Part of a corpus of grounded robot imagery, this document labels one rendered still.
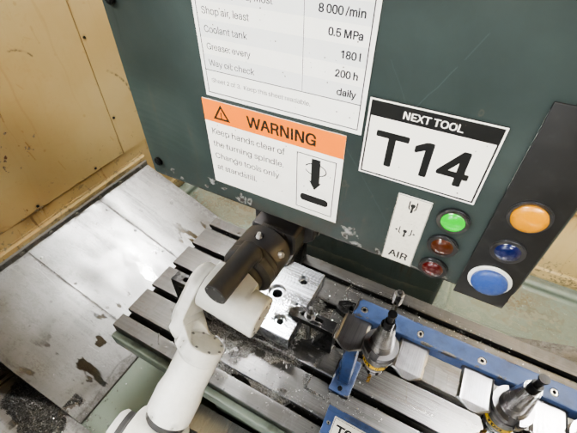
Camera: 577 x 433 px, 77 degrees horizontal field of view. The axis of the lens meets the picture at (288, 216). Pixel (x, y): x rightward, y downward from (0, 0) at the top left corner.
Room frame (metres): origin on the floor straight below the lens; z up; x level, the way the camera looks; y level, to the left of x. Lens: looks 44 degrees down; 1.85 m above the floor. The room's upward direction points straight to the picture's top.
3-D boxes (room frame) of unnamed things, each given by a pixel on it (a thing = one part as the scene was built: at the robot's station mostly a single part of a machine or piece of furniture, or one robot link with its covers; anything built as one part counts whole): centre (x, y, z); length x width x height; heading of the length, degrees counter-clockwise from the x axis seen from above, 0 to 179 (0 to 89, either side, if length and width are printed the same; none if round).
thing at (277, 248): (0.43, 0.03, 1.38); 0.13 x 0.12 x 0.10; 62
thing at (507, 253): (0.20, -0.18, 1.62); 0.02 x 0.01 x 0.02; 62
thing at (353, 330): (0.34, -0.12, 1.21); 0.07 x 0.05 x 0.01; 152
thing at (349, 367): (0.39, -0.15, 1.05); 0.10 x 0.05 x 0.30; 152
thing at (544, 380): (0.21, -0.36, 1.31); 0.02 x 0.02 x 0.03
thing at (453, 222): (0.22, -0.14, 1.63); 0.02 x 0.01 x 0.02; 62
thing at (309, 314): (0.50, -0.06, 0.97); 0.13 x 0.03 x 0.15; 62
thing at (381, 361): (0.32, -0.17, 1.21); 0.06 x 0.06 x 0.03
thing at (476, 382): (0.24, -0.31, 1.21); 0.07 x 0.05 x 0.01; 152
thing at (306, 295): (0.61, 0.07, 0.97); 0.29 x 0.23 x 0.05; 62
